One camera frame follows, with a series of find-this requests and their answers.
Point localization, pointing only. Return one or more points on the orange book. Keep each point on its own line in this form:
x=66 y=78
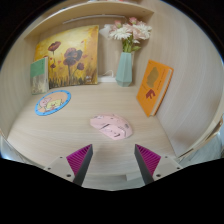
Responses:
x=153 y=86

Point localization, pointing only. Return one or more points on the pink computer mouse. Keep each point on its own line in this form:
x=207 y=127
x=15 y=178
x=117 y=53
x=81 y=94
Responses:
x=111 y=126

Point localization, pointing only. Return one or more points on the teal faceted vase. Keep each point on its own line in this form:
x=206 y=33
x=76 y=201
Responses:
x=124 y=70

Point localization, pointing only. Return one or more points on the pink and white flower bouquet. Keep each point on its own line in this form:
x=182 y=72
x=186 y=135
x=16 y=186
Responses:
x=128 y=31

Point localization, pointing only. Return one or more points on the yellow poppy flower painting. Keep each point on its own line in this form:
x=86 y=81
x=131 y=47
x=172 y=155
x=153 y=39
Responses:
x=71 y=56

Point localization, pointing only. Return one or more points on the green and beige book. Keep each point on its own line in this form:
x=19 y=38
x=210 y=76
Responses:
x=39 y=75

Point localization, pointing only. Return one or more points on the white light bar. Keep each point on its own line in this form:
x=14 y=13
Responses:
x=93 y=18

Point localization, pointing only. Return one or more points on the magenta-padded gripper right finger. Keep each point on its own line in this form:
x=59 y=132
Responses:
x=148 y=160

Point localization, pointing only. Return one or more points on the white power strip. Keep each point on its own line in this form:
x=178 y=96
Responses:
x=106 y=79

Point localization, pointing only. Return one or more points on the round blue-rimmed cartoon mouse pad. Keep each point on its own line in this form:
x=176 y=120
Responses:
x=52 y=102

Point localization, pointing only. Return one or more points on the wooden shelf board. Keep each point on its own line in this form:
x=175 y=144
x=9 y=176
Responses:
x=100 y=8

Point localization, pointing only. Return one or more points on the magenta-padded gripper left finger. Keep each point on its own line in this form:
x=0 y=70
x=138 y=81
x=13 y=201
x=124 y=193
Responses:
x=78 y=160

